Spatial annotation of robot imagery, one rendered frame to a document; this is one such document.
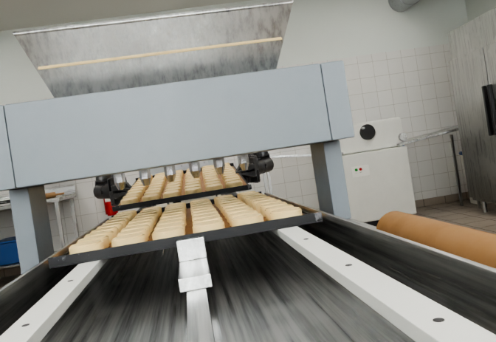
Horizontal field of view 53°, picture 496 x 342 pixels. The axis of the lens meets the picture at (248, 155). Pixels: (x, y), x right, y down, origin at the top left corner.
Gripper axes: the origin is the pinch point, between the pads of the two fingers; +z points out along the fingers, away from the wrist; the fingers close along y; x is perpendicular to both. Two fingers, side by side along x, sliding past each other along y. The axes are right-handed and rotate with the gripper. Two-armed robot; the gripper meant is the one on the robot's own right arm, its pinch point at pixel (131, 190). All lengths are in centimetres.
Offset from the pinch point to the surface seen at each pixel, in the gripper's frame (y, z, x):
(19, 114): 26, 52, -62
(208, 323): 1, 110, -77
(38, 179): 14, 53, -61
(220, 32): 37, 76, -29
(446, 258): 6, 130, -69
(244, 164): 8, 64, -13
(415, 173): -89, -99, 532
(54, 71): 34, 52, -53
